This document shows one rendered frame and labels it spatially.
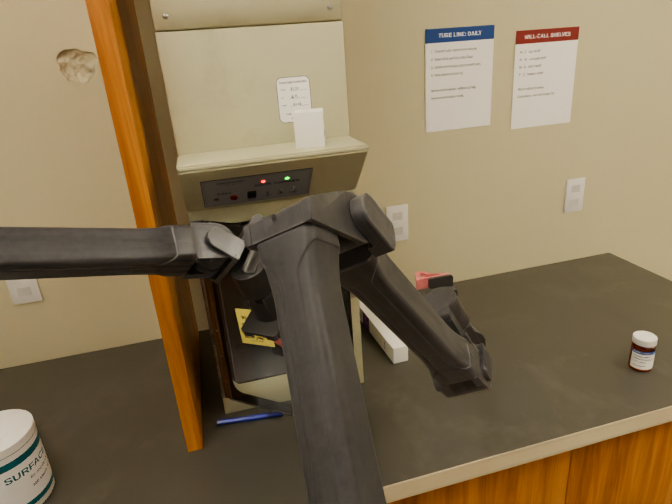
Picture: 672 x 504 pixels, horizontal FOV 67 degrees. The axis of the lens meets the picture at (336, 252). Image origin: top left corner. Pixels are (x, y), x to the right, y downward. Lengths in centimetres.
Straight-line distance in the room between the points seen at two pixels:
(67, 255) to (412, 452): 70
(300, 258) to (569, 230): 154
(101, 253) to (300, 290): 33
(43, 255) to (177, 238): 16
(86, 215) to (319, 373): 111
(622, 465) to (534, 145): 93
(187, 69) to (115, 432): 76
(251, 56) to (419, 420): 78
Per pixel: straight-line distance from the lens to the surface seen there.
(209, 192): 90
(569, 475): 127
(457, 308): 81
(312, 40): 97
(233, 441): 112
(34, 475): 111
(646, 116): 199
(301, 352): 42
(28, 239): 68
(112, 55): 86
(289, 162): 86
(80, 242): 69
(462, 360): 74
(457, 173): 160
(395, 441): 107
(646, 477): 144
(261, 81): 95
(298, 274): 43
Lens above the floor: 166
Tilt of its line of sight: 22 degrees down
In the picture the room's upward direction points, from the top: 4 degrees counter-clockwise
